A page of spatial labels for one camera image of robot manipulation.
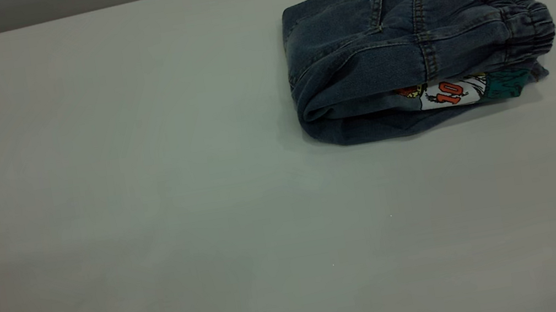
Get blue denim shorts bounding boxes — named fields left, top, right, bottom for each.
left=276, top=0, right=556, bottom=154

